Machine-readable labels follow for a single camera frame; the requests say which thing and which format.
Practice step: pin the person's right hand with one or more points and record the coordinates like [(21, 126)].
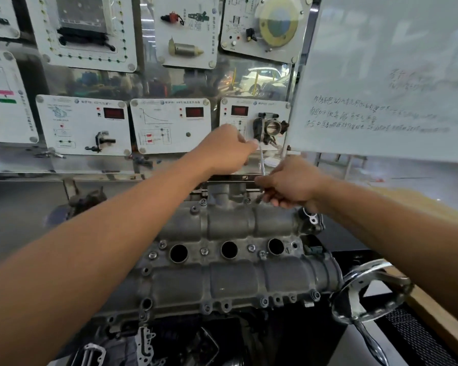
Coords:
[(294, 182)]

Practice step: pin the person's left hand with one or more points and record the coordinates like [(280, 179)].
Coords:
[(225, 152)]

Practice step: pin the silver hex key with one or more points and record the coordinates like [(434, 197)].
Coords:
[(262, 161)]

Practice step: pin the grey metal engine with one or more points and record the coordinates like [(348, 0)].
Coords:
[(233, 282)]

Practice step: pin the person's right forearm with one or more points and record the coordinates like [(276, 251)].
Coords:
[(404, 243)]

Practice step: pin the person's left forearm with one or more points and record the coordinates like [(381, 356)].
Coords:
[(80, 270)]

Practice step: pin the white panel throttle body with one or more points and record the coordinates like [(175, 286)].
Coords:
[(229, 125)]

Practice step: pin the white panel curve graph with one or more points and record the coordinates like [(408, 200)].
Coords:
[(191, 129)]

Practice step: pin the black throttle body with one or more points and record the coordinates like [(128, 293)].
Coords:
[(271, 127)]

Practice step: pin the white panel brass filter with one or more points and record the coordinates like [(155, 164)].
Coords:
[(206, 30)]

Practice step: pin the chrome handwheel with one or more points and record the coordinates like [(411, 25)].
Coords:
[(355, 297)]

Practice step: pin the yellow blue disc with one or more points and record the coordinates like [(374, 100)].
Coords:
[(278, 19)]

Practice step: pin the white panel yellow disc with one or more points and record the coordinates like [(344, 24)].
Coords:
[(236, 7)]

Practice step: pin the white panel black lever sensor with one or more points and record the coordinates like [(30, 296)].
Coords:
[(80, 125)]

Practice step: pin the white panel control module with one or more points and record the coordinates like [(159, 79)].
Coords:
[(126, 34)]

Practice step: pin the large whiteboard on stand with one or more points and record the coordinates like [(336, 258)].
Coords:
[(385, 53)]

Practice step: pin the black perforated metal panel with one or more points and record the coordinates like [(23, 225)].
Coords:
[(416, 339)]

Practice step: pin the clear cased control module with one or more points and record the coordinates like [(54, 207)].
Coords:
[(80, 11)]

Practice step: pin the white panel green red labels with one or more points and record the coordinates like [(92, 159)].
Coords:
[(15, 121)]

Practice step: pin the white sensor training panel board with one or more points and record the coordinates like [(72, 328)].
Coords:
[(15, 209)]

